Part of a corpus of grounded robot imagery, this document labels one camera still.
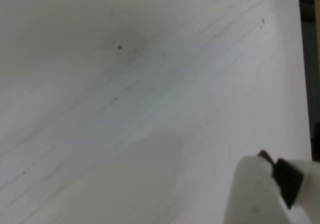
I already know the white gripper finger with black pad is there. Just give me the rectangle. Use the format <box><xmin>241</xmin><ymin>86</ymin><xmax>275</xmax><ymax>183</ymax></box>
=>
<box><xmin>272</xmin><ymin>158</ymin><xmax>320</xmax><ymax>224</ymax></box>
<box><xmin>222</xmin><ymin>149</ymin><xmax>292</xmax><ymax>224</ymax></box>

